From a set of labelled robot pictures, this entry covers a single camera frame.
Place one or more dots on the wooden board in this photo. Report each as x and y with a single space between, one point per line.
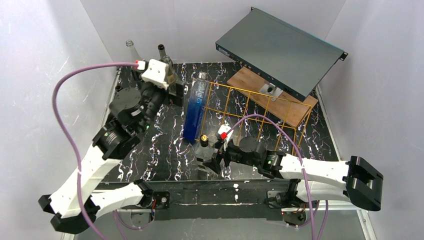
285 107

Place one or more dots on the gold wire wine rack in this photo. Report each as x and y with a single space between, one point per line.
226 105

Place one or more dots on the grey rack-mount network switch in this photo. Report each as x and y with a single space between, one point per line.
286 56

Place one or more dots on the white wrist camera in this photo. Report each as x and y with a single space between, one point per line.
154 71
224 135

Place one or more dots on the aluminium frame rail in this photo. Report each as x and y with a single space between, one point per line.
222 198

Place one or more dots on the blue tall glass bottle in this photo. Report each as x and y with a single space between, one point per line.
195 108

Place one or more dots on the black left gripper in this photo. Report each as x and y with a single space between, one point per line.
177 91

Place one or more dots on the grey metal bracket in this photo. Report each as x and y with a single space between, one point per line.
271 90

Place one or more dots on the green bottle near left wall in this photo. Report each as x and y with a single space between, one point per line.
118 88

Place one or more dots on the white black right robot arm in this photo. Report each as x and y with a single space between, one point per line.
354 181

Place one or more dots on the clear square liquor bottle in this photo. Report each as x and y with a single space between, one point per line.
204 153

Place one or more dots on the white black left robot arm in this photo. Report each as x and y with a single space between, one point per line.
75 206

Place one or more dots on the clear labelled wine bottle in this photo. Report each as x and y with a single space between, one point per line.
171 74

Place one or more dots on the clear tall empty bottle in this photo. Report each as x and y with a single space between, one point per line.
133 51

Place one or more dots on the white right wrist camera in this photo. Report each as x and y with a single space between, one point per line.
224 135

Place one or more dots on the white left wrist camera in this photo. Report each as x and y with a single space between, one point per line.
154 71

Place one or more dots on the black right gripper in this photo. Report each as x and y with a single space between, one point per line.
219 157

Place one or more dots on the dark green wine bottle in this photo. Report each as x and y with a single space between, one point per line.
162 51

